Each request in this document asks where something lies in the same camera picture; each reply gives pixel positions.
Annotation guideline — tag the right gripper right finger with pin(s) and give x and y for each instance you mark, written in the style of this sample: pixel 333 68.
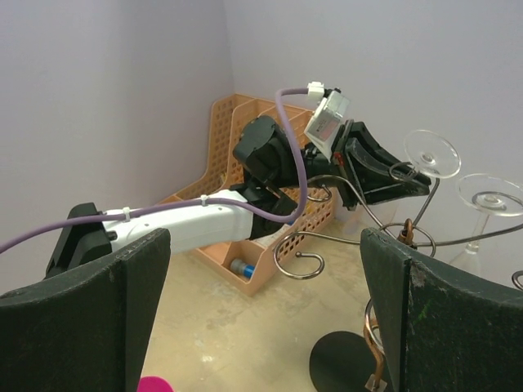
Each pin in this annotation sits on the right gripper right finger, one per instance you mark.
pixel 442 329

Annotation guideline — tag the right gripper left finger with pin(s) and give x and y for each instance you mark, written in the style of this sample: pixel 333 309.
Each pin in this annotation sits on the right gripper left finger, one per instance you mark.
pixel 87 329

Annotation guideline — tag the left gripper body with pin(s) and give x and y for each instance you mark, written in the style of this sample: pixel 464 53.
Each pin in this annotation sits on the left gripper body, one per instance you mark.
pixel 334 171

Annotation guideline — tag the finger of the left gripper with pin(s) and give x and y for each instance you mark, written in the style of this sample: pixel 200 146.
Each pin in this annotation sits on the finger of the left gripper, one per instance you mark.
pixel 370 162
pixel 383 188

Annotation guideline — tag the clear tall flute glass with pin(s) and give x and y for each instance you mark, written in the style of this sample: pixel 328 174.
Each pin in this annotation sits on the clear tall flute glass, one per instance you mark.
pixel 427 153

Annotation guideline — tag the clear short wine glass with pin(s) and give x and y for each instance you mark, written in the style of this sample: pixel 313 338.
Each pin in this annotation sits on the clear short wine glass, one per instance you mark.
pixel 490 196

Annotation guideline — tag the pink plastic wine glass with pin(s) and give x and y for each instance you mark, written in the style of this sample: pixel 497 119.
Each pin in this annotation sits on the pink plastic wine glass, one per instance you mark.
pixel 154 384

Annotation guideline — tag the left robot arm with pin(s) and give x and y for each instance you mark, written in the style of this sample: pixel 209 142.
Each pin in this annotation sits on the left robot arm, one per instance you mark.
pixel 255 208

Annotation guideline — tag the metal wine glass rack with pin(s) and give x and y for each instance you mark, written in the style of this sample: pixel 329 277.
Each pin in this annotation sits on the metal wine glass rack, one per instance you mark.
pixel 344 361

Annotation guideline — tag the blue capped small bottle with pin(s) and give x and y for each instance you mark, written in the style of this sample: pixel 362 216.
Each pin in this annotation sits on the blue capped small bottle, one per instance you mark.
pixel 241 268

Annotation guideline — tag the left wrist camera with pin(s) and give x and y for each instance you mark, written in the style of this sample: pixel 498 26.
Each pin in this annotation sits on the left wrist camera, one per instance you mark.
pixel 328 116

